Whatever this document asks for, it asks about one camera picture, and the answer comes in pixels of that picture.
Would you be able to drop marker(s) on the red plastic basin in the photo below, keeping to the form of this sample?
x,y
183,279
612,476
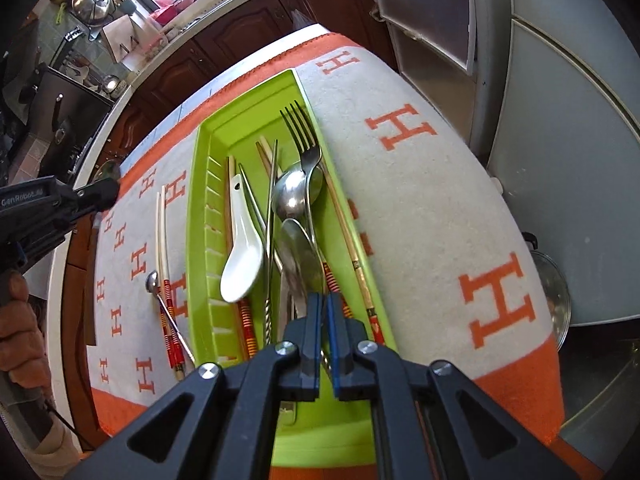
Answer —
x,y
175,7

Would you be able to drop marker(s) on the person's left hand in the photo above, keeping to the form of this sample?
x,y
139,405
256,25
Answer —
x,y
22,335

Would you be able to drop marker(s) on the dark wooden kitchen cabinets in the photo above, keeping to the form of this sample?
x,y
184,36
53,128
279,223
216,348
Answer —
x,y
240,25

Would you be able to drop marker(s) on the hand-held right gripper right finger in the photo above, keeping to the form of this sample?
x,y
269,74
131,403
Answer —
x,y
335,355

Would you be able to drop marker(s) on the orange and grey printed blanket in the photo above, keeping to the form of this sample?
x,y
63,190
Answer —
x,y
425,210

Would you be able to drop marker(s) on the large steel spoon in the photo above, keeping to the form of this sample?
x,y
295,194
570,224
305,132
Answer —
x,y
300,255

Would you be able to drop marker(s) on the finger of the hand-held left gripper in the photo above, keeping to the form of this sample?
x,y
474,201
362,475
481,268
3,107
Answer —
x,y
100,195

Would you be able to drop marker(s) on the brown bamboo chopstick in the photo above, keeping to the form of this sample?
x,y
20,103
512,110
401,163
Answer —
x,y
264,155

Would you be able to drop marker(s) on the steel chopstick with twisted end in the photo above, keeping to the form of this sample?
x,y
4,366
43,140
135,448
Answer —
x,y
271,240
252,200

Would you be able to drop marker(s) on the black stove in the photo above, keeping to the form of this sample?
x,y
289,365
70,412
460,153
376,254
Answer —
x,y
70,110

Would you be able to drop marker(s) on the glass pot lid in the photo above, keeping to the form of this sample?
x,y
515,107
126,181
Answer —
x,y
552,290

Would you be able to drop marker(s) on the steel basin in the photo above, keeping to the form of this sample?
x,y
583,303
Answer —
x,y
610,385

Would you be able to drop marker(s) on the grey refrigerator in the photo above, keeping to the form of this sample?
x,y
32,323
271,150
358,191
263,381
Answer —
x,y
575,160

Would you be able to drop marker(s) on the dark brown wooden chopstick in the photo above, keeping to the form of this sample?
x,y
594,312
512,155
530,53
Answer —
x,y
91,285

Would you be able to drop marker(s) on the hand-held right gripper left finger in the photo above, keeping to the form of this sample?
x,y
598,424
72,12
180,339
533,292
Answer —
x,y
311,345

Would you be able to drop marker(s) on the steel fork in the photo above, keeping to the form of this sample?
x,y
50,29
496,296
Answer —
x,y
302,130

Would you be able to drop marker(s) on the white ceramic spoon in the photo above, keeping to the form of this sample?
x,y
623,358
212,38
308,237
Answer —
x,y
242,265

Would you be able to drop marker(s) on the painted wooden chopstick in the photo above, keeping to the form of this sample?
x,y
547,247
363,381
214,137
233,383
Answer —
x,y
357,265

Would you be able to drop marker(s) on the green plastic utensil tray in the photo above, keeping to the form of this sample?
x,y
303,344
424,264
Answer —
x,y
210,135

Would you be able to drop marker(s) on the grey glass-door cabinet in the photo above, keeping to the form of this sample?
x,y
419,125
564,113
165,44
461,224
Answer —
x,y
425,0

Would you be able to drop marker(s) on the small steel spoon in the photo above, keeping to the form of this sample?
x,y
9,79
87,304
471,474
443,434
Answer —
x,y
152,282

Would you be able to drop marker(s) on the beige cutting board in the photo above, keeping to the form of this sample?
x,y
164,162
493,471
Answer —
x,y
130,35

